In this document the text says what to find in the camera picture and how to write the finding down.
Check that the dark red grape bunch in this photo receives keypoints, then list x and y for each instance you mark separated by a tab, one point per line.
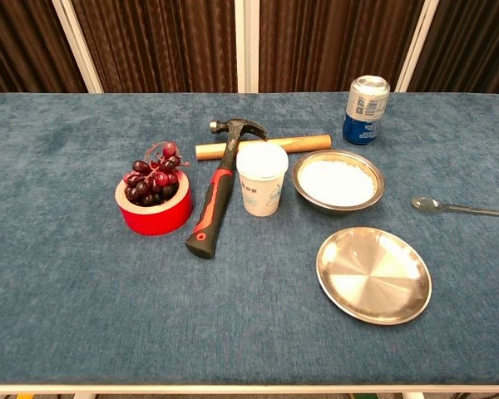
149	187

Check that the blue silver drink can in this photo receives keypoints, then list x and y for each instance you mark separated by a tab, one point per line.
366	112

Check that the wooden dowel rod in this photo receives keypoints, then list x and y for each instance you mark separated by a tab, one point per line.
307	143

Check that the white paper cup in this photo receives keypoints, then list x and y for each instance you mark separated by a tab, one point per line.
262	195

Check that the blue velvet tablecloth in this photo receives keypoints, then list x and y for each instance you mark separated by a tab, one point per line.
66	291

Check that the black red claw hammer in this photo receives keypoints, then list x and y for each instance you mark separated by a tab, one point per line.
216	195

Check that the red tape roll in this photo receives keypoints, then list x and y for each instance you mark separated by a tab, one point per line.
158	220

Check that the round metal plate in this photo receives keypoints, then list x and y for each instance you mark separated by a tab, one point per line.
374	276

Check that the brown pleated curtain panel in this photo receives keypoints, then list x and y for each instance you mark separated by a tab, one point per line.
478	41
337	37
162	41
16	41

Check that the metal spoon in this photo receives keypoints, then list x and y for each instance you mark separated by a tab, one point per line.
426	203

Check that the tan bowl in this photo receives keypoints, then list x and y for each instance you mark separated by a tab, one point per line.
312	204

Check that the white partition frame post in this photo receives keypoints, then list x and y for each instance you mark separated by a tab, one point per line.
79	50
416	45
246	45

